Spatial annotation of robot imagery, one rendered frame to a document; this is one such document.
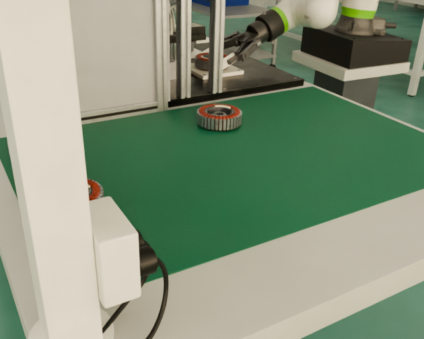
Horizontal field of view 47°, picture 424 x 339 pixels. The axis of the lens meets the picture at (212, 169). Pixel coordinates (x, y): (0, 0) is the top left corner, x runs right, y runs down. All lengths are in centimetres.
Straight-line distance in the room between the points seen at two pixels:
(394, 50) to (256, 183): 113
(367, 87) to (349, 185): 106
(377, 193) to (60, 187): 65
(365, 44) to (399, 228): 106
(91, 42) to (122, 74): 11
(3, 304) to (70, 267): 136
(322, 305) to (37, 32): 49
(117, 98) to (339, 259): 72
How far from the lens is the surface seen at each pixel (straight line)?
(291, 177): 98
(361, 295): 75
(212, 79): 137
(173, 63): 148
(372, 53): 188
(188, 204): 87
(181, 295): 68
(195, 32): 150
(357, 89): 197
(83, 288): 56
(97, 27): 120
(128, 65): 124
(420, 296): 199
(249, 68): 164
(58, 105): 45
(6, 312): 185
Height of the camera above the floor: 120
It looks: 27 degrees down
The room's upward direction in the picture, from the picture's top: 2 degrees clockwise
